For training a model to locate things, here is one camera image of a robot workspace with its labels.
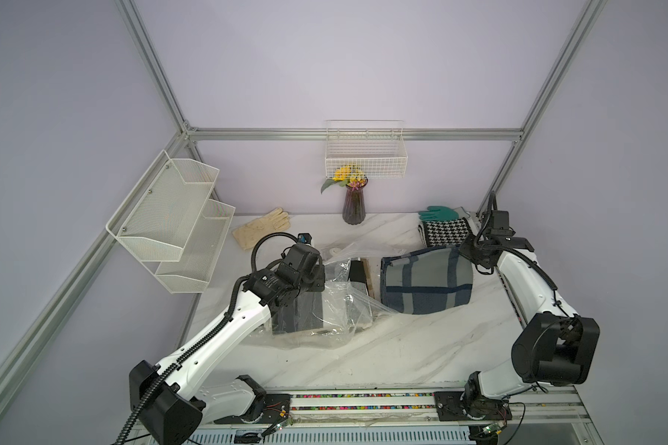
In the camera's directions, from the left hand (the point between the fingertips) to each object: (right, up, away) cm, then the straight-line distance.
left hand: (314, 276), depth 77 cm
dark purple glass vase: (+13, +24, +34) cm, 44 cm away
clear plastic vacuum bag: (+10, -8, -1) cm, 13 cm away
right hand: (+49, +6, +10) cm, 50 cm away
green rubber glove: (+50, +22, +42) cm, 69 cm away
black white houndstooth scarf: (+50, +14, +34) cm, 62 cm away
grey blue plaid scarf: (+36, -3, +13) cm, 38 cm away
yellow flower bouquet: (+8, +34, +23) cm, 42 cm away
